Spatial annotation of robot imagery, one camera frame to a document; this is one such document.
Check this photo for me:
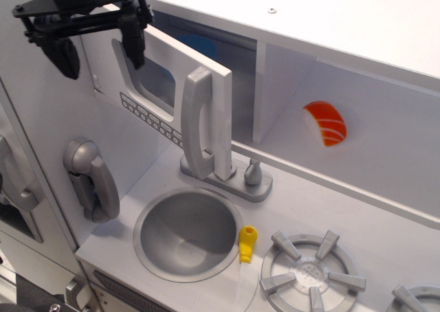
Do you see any white toy microwave door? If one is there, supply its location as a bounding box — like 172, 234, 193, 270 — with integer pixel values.
82, 25, 232, 180

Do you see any white toy kitchen cabinet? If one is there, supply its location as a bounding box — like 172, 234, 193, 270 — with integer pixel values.
1, 0, 439, 311

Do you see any grey toy faucet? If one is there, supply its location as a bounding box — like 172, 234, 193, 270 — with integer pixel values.
179, 153, 274, 203

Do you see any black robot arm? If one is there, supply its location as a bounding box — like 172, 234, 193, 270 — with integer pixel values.
12, 0, 153, 80

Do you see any grey toy sink basin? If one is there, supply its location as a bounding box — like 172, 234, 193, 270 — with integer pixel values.
133, 187, 243, 283

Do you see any orange salmon sushi toy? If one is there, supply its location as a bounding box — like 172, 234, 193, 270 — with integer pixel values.
302, 100, 347, 147

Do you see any yellow handled toy knife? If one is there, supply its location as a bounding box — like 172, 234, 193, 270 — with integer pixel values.
234, 225, 259, 311

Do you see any blue plastic bowl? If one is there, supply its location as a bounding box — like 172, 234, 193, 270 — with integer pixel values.
177, 34, 217, 60

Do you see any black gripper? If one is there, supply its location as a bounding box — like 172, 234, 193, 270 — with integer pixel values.
12, 0, 153, 80

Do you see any grey toy stove burner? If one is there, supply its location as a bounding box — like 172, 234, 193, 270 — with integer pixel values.
260, 230, 366, 311

